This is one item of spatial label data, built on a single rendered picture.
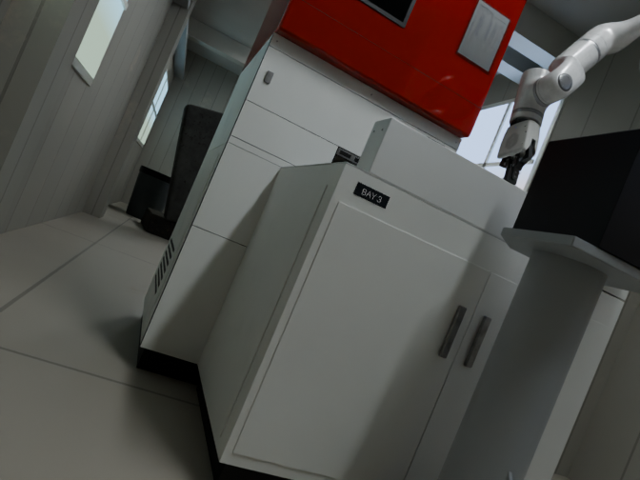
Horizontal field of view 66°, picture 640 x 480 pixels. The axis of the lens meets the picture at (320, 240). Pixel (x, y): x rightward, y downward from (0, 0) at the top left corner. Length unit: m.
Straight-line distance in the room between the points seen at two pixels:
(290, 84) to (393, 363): 1.00
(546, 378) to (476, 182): 0.49
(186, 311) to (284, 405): 0.66
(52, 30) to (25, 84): 0.22
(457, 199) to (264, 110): 0.77
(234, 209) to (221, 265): 0.20
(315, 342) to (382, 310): 0.18
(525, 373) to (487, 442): 0.17
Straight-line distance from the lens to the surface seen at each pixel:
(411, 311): 1.26
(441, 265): 1.28
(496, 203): 1.35
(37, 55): 2.14
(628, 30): 1.79
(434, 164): 1.25
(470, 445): 1.20
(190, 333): 1.78
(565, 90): 1.47
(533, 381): 1.16
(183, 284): 1.73
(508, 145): 1.46
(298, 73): 1.79
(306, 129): 1.77
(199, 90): 9.47
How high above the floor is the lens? 0.62
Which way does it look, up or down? 1 degrees up
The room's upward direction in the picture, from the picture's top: 23 degrees clockwise
